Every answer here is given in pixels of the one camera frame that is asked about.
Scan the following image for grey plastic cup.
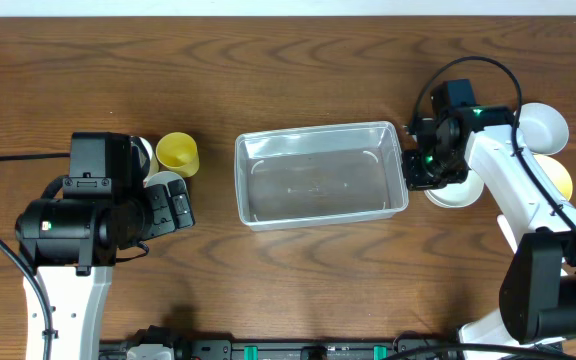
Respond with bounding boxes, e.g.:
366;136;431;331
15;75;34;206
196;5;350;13
144;171;185;188

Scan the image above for white bowl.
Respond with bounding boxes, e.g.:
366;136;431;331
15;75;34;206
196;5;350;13
424;170;484;208

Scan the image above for white plastic cup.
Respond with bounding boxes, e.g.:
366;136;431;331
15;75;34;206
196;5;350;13
138;137;160;184

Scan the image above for yellow plastic cup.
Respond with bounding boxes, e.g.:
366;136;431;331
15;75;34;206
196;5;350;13
155;132;200;178

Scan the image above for clear plastic container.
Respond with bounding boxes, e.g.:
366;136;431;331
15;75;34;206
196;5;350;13
234;121;409;231

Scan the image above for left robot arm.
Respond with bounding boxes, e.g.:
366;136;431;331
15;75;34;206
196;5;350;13
15;172;195;359

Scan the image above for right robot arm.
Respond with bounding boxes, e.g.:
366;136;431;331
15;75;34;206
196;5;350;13
403;105;576;346

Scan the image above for grey bowl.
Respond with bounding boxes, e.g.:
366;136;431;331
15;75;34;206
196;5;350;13
519;103;570;155

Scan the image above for yellow bowl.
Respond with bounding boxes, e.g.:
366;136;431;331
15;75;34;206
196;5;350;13
534;154;574;200

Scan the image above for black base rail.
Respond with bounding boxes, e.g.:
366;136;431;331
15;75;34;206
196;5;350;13
98;326;450;360

